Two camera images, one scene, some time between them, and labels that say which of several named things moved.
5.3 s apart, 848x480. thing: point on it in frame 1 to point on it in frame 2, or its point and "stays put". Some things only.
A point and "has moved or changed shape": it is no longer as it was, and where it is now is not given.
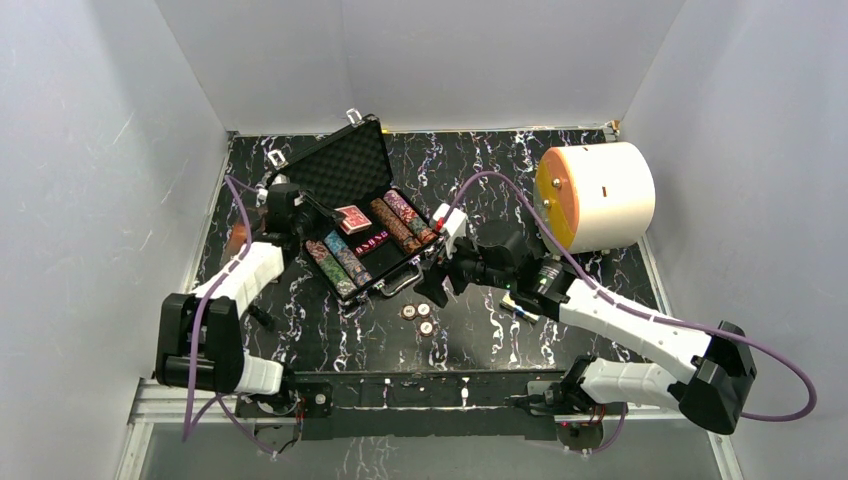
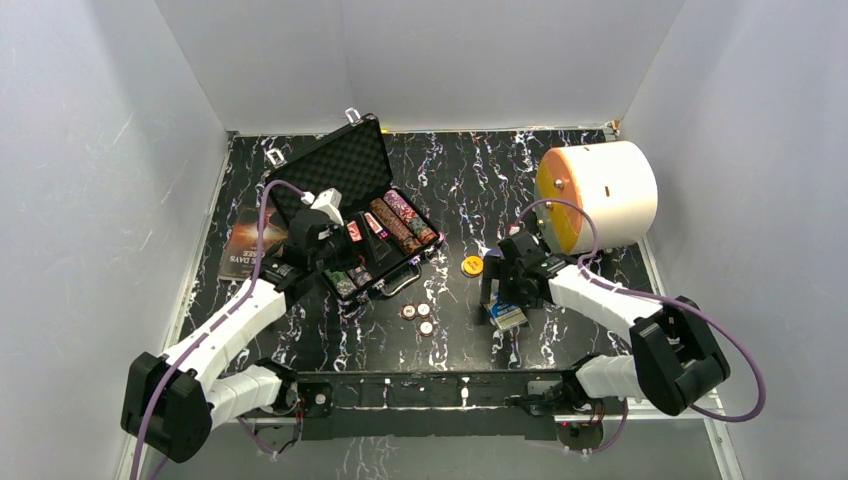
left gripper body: x=307 y=216 to x=334 y=244
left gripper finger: x=328 y=212 to x=379 y=247
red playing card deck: x=354 y=220 has moved or changed shape
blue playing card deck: x=508 y=302 has moved or changed shape
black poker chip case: x=363 y=238 stays put
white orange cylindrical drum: x=598 y=196 stays put
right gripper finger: x=432 y=284 to x=491 y=270
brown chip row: x=405 y=239 stays put
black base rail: x=410 y=406 stays put
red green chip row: x=339 y=278 stays put
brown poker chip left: x=409 y=312 stays put
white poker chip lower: x=426 y=328 stays put
